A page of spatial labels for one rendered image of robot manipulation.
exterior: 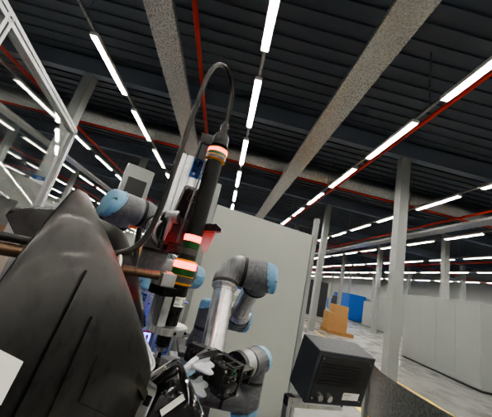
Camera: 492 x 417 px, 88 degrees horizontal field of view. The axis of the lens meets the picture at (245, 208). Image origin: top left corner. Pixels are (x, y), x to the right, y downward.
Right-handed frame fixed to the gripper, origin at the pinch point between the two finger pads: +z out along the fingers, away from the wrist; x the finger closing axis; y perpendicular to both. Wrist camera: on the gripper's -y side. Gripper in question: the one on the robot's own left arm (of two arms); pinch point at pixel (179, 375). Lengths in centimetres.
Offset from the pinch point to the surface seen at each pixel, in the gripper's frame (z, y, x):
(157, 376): 18.4, 10.6, -8.4
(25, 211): 34.6, -9.0, -23.6
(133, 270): 22.1, 2.0, -20.0
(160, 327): 14.4, 4.1, -12.2
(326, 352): -54, 16, -6
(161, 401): 19.8, 14.0, -7.3
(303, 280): -214, -53, -28
